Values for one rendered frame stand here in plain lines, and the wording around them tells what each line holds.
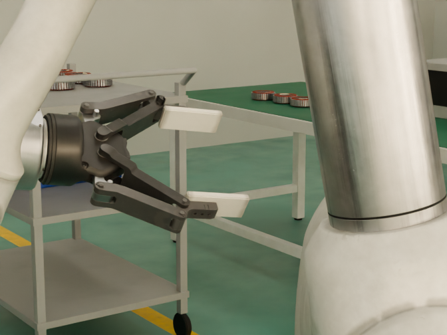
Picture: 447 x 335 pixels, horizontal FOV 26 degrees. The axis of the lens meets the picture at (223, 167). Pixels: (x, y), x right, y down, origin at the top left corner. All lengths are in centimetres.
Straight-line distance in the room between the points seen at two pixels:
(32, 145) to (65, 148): 4
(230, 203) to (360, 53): 32
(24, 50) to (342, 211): 29
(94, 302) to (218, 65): 424
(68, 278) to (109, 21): 349
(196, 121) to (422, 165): 40
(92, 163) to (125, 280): 271
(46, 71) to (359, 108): 26
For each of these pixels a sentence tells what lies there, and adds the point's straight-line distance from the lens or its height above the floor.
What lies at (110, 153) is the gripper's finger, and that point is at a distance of 101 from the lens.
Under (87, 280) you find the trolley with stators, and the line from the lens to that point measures 372.
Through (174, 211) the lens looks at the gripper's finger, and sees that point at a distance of 98.
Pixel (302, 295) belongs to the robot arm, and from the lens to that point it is 101.
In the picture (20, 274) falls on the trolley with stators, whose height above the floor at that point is 19.
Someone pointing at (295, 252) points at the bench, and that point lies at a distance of 407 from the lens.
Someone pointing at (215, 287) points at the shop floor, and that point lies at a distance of 419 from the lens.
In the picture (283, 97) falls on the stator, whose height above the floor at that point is 78.
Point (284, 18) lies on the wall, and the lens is 785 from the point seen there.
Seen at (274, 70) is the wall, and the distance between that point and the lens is 782.
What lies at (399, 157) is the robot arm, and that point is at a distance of 78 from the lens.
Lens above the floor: 133
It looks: 11 degrees down
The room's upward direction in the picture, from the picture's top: straight up
